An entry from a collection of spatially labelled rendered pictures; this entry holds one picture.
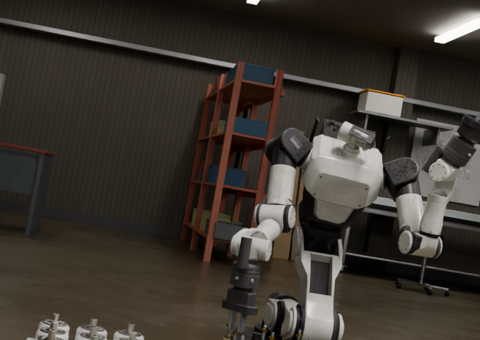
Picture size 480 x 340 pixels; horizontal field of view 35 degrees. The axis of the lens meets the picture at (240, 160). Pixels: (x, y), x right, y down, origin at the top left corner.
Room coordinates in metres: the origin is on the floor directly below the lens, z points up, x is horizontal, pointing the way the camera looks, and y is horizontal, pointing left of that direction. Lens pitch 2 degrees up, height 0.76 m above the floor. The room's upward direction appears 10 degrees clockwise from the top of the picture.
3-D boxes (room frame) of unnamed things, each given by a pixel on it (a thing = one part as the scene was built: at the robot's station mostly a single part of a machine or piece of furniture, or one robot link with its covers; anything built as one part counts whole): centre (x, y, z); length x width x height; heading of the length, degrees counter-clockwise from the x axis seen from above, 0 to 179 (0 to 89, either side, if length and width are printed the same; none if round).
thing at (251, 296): (2.39, -0.08, 0.45); 0.13 x 0.10 x 0.12; 56
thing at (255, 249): (2.38, -0.08, 0.57); 0.11 x 0.11 x 0.11; 72
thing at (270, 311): (3.18, -0.32, 0.28); 0.21 x 0.20 x 0.13; 7
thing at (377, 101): (10.13, -1.70, 2.21); 0.51 x 0.43 x 0.29; 97
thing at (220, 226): (8.94, 0.13, 1.07); 2.32 x 0.65 x 2.14; 7
